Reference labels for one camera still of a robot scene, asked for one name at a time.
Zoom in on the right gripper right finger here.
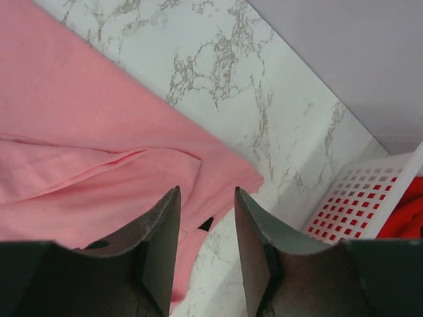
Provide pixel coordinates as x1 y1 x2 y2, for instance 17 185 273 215
235 188 340 316

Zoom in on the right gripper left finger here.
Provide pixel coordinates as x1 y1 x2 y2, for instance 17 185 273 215
80 187 181 316

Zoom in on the pink t shirt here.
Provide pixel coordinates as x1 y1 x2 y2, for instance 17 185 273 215
1 1 264 304

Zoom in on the white plastic laundry basket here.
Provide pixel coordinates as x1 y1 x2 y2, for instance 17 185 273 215
303 145 422 245

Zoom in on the red t shirt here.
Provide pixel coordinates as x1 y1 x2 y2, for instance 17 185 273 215
377 176 422 239

